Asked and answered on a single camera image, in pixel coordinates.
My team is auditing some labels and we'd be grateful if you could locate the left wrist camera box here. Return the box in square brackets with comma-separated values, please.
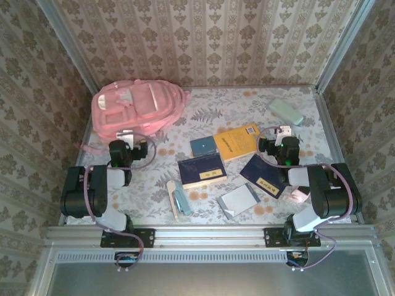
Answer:
[116, 129, 136, 146]

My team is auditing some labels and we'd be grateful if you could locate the floral table cover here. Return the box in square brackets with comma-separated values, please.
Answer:
[65, 86, 353, 226]

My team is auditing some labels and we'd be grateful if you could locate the aluminium table side rail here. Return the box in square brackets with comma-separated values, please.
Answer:
[58, 88, 102, 226]
[314, 86, 362, 224]

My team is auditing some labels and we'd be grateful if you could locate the pink student backpack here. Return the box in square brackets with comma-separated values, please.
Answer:
[78, 79, 191, 157]

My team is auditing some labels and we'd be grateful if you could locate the silver grey notebook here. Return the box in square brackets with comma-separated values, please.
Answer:
[215, 182, 262, 220]

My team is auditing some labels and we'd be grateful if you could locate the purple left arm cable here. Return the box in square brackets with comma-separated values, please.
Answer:
[83, 133, 158, 272]

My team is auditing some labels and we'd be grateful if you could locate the teal grey stapler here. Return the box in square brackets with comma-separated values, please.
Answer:
[174, 187, 192, 216]

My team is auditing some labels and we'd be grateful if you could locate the grey slotted cable duct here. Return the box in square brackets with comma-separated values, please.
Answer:
[55, 250, 293, 263]

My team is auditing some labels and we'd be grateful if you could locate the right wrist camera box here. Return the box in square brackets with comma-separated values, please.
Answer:
[275, 125, 293, 146]

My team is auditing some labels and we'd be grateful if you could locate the navy book with yellow label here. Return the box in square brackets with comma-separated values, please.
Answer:
[177, 153, 229, 191]
[239, 153, 294, 200]

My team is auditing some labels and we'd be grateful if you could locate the grey metal panel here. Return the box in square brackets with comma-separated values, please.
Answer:
[46, 261, 381, 296]

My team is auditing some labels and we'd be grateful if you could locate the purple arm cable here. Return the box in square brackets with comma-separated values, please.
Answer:
[83, 133, 158, 272]
[256, 125, 355, 272]

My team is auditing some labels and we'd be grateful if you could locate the aluminium frame rail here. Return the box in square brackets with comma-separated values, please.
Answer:
[45, 224, 378, 247]

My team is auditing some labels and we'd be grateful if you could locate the black wire connector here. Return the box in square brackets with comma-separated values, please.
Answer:
[114, 251, 140, 274]
[285, 250, 310, 273]

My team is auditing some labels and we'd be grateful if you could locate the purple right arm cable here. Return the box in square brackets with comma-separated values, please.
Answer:
[256, 125, 355, 272]

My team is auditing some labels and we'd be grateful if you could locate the yellow paperback book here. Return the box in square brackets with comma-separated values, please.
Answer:
[212, 123, 263, 163]

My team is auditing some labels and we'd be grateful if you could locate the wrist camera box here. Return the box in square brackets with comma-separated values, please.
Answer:
[275, 125, 293, 146]
[116, 129, 136, 146]

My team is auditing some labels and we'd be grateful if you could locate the small blue-grey snap notebook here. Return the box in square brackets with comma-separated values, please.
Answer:
[189, 135, 218, 157]

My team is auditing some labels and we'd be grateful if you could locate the pink white small device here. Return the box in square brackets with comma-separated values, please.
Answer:
[283, 187, 311, 204]

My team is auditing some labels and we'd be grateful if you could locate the aluminium corner post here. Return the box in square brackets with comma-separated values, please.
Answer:
[314, 0, 376, 93]
[34, 0, 102, 95]

